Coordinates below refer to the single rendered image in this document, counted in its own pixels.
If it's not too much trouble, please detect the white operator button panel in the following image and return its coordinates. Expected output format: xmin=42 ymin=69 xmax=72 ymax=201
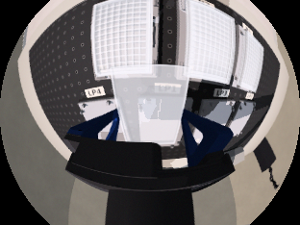
xmin=224 ymin=137 xmax=252 ymax=165

